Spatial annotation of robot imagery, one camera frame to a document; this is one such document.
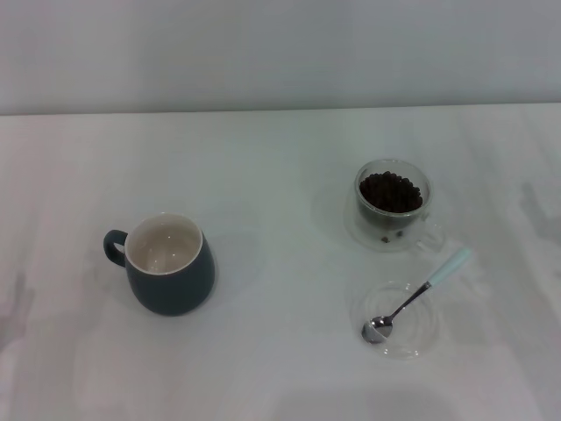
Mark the dark grey mug white inside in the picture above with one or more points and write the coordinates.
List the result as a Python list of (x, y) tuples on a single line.
[(171, 285)]

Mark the coffee beans in glass cup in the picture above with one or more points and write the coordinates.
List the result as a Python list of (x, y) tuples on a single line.
[(389, 192)]

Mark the clear glass saucer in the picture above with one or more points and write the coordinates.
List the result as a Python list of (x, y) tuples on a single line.
[(416, 324)]

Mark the clear double-wall glass cup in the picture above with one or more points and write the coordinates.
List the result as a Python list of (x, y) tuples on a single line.
[(364, 228)]

